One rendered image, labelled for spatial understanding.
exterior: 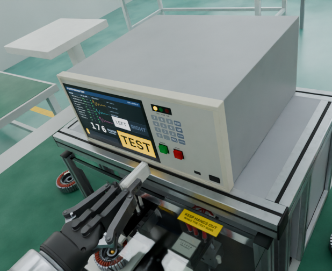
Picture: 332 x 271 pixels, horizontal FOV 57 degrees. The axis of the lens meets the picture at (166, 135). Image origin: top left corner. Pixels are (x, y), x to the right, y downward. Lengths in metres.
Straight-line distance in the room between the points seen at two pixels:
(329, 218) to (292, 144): 0.39
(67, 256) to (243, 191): 0.34
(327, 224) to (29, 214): 1.05
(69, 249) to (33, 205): 0.86
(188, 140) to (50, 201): 0.86
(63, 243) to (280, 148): 0.47
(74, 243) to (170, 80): 0.33
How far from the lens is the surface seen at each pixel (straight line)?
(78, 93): 0.76
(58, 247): 0.52
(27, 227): 1.31
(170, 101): 0.55
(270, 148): 0.72
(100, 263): 0.98
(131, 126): 0.68
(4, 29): 5.60
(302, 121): 0.79
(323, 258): 0.99
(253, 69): 0.60
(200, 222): 0.66
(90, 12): 6.51
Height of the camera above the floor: 1.59
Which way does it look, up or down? 37 degrees down
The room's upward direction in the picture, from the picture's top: 15 degrees counter-clockwise
